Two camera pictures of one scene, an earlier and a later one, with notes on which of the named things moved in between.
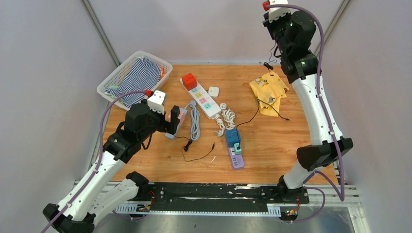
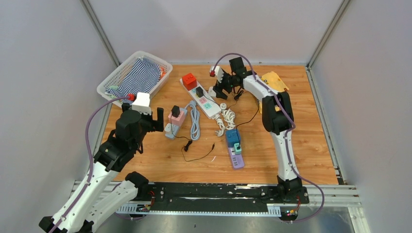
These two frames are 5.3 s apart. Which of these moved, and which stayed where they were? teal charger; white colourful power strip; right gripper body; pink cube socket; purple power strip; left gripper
Moved: left gripper; right gripper body
Stayed: white colourful power strip; teal charger; purple power strip; pink cube socket
